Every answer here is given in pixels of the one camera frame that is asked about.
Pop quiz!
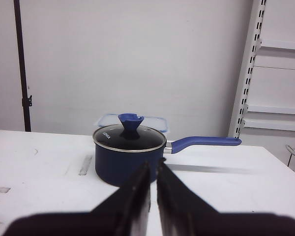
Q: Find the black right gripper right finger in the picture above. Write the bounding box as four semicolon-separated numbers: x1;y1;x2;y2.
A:
157;157;295;236

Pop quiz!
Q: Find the black tripod pole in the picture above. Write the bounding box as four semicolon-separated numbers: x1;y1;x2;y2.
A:
13;0;32;132

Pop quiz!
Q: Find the white slotted shelf upright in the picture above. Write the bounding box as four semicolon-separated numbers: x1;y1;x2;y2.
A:
227;0;295;139

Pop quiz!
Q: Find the glass lid with blue knob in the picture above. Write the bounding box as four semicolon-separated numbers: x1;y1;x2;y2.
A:
92;113;167;152

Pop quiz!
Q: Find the blue saucepan with handle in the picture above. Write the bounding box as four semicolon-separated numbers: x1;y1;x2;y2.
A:
94;136;241;187

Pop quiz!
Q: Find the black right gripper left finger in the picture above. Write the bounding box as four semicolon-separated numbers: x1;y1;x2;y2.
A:
4;163;150;236

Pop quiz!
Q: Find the clear plastic food container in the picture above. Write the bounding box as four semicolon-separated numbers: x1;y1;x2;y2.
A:
95;114;168;133

